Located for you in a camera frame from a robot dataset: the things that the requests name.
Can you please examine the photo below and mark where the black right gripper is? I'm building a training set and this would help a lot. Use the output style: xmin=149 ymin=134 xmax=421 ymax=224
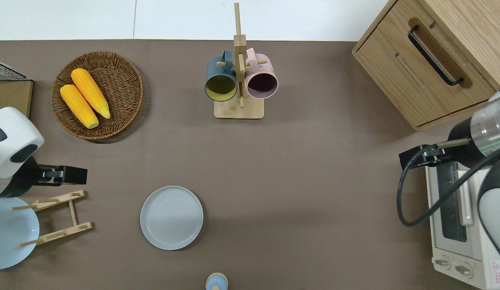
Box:
xmin=398 ymin=142 xmax=456 ymax=171

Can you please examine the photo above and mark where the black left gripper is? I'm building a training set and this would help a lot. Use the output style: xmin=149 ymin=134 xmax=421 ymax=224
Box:
xmin=34 ymin=163 xmax=88 ymax=186

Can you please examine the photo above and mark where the gray plate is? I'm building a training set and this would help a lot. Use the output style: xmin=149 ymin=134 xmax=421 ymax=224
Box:
xmin=140 ymin=186 xmax=204 ymax=251

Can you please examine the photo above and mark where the low wooden plate rack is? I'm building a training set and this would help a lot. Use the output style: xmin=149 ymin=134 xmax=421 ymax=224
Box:
xmin=11 ymin=190 xmax=93 ymax=248

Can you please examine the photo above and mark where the light blue plate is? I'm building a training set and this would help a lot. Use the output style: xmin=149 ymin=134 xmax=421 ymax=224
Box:
xmin=0 ymin=197 xmax=40 ymax=270

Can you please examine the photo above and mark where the yellow corn cob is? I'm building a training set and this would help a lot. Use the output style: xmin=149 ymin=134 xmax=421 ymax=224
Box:
xmin=71 ymin=68 xmax=111 ymax=120
xmin=60 ymin=84 xmax=100 ymax=129

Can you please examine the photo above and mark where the wooden cabinet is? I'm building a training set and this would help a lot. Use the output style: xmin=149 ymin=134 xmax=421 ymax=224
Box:
xmin=352 ymin=0 xmax=500 ymax=132

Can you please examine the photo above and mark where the wooden board lid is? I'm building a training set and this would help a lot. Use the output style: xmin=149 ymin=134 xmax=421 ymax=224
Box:
xmin=0 ymin=80 xmax=34 ymax=119

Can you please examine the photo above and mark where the round brown wicker basket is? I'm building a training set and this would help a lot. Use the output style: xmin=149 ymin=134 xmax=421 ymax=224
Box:
xmin=51 ymin=51 xmax=144 ymax=141

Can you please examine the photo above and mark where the white toaster oven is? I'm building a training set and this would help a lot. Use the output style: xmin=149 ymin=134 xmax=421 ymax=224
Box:
xmin=425 ymin=161 xmax=500 ymax=290

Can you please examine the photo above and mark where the pink mug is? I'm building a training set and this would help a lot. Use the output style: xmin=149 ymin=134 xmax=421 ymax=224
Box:
xmin=245 ymin=48 xmax=279 ymax=99

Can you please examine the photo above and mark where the teal mug yellow inside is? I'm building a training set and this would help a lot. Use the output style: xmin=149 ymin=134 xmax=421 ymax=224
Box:
xmin=204 ymin=50 xmax=238 ymax=102

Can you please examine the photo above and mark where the wooden mug tree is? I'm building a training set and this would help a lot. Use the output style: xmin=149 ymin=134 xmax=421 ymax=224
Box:
xmin=214 ymin=2 xmax=269 ymax=120

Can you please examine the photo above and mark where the blue knob wooden base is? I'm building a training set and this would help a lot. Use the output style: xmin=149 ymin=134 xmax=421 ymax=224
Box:
xmin=205 ymin=273 xmax=228 ymax=290

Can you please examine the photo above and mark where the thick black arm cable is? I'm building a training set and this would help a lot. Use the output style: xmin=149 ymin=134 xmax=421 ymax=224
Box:
xmin=396 ymin=144 xmax=500 ymax=228

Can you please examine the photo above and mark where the black cabinet handle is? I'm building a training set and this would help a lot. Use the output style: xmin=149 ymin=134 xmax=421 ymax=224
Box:
xmin=408 ymin=25 xmax=465 ymax=87

